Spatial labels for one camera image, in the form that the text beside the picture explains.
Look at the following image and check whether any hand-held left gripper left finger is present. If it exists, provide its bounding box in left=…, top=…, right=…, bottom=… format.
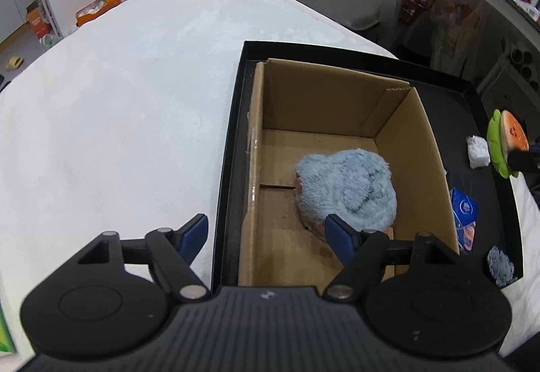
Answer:
left=78, top=214, right=212, bottom=303

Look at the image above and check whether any blue fluffy plush toy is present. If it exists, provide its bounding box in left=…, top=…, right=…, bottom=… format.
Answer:
left=294, top=148, right=398, bottom=240

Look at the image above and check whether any white tissue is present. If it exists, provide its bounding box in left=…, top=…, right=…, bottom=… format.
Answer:
left=466, top=135, right=491, bottom=169

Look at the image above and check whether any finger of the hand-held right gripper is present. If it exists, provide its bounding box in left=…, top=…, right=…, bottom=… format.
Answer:
left=507, top=145, right=540, bottom=174

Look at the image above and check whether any red storage basket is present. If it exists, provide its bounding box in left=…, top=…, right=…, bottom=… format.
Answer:
left=399, top=0, right=436, bottom=24

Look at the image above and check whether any black shallow tray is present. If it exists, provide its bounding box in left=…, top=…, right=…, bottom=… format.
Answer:
left=211, top=41, right=524, bottom=292

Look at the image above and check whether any brown cardboard box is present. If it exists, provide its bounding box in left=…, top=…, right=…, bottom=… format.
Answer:
left=237, top=58, right=460, bottom=287

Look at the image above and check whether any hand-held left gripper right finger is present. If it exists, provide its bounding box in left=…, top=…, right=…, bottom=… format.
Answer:
left=325, top=214, right=460, bottom=301

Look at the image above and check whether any green book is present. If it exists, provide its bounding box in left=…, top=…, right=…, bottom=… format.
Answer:
left=0, top=300, right=18, bottom=358

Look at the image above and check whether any orange open carton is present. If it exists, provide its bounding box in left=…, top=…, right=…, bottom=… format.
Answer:
left=75, top=0, right=135, bottom=27

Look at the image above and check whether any small orange box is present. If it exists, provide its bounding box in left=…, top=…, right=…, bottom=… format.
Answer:
left=26, top=7, right=53, bottom=39

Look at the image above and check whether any small blue fluffy pouch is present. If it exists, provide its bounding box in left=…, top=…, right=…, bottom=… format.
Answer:
left=487, top=245, right=515, bottom=287

